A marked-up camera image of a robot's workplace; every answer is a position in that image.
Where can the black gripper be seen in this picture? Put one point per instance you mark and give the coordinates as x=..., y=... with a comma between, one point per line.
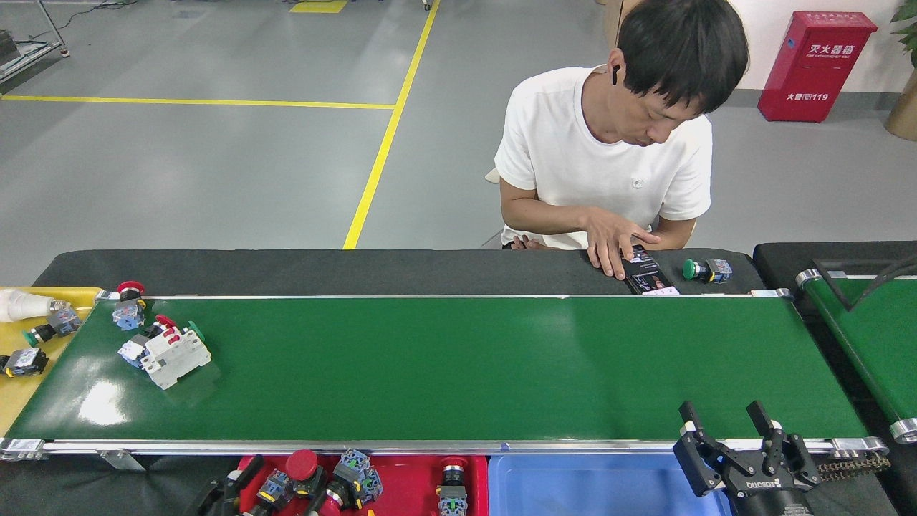
x=766, y=494

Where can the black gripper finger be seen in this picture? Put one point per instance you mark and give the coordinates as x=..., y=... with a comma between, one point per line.
x=240, y=487
x=208, y=502

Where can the green push button switch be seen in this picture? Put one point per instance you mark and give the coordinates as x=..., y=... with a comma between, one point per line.
x=274, y=491
x=64, y=321
x=195, y=332
x=354, y=462
x=720, y=270

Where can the white circuit breaker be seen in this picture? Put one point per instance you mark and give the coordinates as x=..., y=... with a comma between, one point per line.
x=175, y=358

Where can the yellow push button switch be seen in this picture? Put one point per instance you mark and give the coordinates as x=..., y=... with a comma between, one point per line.
x=25, y=362

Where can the person's left forearm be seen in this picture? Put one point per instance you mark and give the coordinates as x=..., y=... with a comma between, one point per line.
x=677, y=235

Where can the person's right forearm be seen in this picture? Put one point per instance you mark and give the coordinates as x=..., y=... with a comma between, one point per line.
x=544, y=215

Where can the green conveyor with silver rollers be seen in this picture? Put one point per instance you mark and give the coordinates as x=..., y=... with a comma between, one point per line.
x=874, y=344

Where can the yellow tray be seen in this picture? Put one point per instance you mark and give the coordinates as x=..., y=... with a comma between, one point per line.
x=29, y=401

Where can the green conveyor belt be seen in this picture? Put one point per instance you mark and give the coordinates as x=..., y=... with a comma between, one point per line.
x=466, y=373

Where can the person's right hand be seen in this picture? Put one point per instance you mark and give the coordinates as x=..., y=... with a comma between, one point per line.
x=612, y=236

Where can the person's left hand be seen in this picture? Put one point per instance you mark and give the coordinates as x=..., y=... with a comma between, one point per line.
x=526, y=244

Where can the blue plastic bin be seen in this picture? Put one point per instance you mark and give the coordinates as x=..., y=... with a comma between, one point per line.
x=594, y=491

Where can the red plastic bin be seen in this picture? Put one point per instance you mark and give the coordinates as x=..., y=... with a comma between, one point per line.
x=412, y=487

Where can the black smartphone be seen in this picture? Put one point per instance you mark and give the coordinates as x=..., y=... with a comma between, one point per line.
x=648, y=276

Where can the white light bulb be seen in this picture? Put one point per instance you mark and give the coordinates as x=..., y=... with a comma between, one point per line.
x=18, y=306

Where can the person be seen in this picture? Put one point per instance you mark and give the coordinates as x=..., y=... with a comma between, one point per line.
x=594, y=165

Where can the white chair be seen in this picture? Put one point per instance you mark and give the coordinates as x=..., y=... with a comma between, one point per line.
x=492, y=175

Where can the potted plant in brass pot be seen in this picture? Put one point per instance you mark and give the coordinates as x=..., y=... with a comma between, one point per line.
x=906, y=111

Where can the red fire extinguisher box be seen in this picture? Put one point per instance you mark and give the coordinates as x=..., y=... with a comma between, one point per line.
x=817, y=68

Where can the cardboard box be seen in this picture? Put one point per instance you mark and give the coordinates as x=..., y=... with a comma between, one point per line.
x=612, y=18

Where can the metal rack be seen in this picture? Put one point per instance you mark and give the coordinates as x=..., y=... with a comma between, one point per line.
x=21, y=61

